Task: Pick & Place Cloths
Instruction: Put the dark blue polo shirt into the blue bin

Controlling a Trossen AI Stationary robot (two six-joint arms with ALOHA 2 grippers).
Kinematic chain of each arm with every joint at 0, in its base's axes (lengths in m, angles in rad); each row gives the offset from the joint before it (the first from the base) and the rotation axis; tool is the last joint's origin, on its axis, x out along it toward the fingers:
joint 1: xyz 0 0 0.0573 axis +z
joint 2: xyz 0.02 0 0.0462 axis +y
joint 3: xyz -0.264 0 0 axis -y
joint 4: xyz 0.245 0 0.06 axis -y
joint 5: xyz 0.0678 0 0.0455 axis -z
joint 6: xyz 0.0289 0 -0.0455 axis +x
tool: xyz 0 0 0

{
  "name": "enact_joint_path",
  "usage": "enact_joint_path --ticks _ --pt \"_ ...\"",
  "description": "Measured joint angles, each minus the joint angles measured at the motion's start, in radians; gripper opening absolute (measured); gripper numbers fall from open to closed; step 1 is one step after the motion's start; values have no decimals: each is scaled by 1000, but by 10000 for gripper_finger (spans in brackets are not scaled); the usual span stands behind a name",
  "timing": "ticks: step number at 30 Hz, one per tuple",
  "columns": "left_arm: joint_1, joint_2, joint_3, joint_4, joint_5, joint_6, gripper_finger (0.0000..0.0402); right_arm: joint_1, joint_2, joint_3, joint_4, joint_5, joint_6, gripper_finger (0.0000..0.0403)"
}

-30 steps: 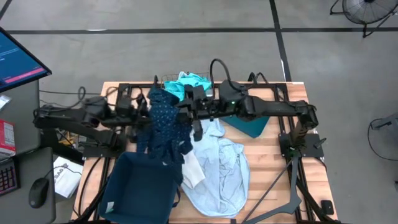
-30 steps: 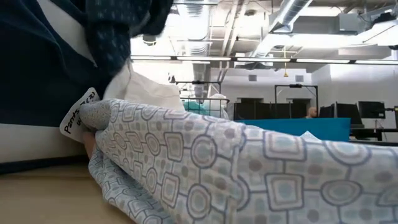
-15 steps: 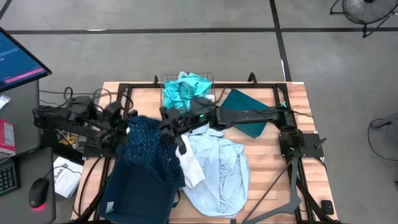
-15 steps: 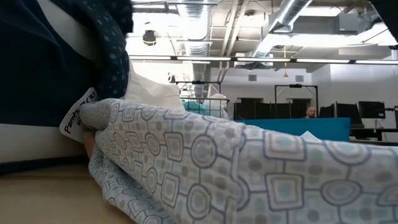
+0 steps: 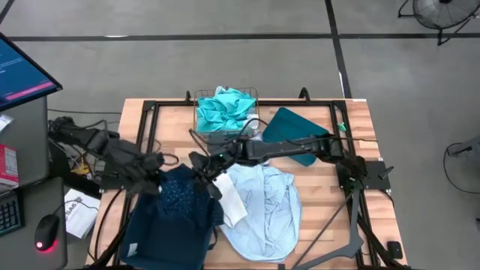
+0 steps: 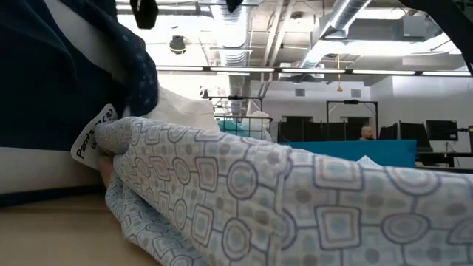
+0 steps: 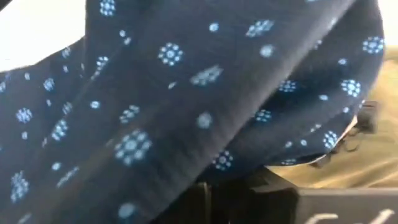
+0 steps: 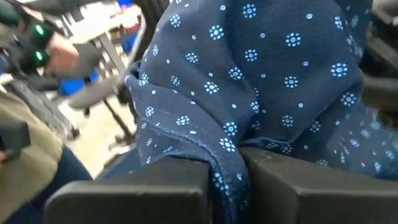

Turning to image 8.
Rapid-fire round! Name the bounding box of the person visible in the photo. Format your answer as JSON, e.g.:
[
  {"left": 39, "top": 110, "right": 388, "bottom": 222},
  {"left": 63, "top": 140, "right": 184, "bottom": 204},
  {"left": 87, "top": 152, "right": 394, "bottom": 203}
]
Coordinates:
[
  {"left": 0, "top": 90, "right": 94, "bottom": 224},
  {"left": 18, "top": 0, "right": 105, "bottom": 75}
]

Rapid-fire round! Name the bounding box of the person's hand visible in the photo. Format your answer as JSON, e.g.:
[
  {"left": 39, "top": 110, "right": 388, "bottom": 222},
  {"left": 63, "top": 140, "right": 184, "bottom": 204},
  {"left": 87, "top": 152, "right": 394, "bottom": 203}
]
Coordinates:
[{"left": 46, "top": 32, "right": 81, "bottom": 78}]

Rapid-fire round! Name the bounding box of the white table with black frame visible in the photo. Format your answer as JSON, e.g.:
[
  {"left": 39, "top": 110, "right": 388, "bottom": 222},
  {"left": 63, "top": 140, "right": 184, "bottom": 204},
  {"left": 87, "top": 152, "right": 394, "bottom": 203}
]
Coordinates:
[{"left": 58, "top": 0, "right": 147, "bottom": 78}]

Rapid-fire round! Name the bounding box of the navy cloth with blue dots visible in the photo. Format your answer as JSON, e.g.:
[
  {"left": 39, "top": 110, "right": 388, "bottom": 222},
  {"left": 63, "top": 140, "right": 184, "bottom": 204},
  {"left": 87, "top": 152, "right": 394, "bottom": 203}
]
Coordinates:
[{"left": 124, "top": 0, "right": 398, "bottom": 224}]

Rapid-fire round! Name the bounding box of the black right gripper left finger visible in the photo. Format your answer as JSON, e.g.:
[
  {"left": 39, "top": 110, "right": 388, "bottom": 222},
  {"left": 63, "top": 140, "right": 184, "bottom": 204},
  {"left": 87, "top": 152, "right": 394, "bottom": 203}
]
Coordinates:
[{"left": 44, "top": 155, "right": 213, "bottom": 224}]

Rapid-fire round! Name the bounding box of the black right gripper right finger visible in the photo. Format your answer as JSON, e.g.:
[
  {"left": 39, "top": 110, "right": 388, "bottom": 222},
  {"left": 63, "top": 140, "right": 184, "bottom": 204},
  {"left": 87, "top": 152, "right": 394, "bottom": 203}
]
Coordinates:
[{"left": 239, "top": 146, "right": 398, "bottom": 224}]

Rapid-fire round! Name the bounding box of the blue box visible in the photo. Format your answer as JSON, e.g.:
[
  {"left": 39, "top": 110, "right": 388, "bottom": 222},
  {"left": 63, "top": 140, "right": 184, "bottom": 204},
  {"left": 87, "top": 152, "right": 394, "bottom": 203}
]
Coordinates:
[{"left": 58, "top": 70, "right": 100, "bottom": 96}]

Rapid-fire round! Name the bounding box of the grey office chair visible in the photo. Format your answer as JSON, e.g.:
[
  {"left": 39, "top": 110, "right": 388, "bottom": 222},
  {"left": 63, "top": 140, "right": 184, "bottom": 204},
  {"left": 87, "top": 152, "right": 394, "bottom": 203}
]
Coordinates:
[{"left": 68, "top": 74, "right": 137, "bottom": 147}]

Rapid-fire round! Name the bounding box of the black handheld device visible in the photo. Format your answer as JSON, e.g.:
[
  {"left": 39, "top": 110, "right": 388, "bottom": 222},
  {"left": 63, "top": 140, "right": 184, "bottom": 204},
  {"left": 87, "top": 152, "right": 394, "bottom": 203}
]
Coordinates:
[{"left": 0, "top": 121, "right": 32, "bottom": 159}]

